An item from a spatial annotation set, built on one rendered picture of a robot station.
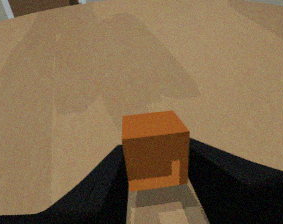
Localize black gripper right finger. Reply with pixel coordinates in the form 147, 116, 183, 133
188, 137, 283, 224

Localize orange block with black square mark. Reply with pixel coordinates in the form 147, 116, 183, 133
121, 111, 189, 192

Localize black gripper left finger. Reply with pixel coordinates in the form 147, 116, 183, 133
0, 145, 129, 224

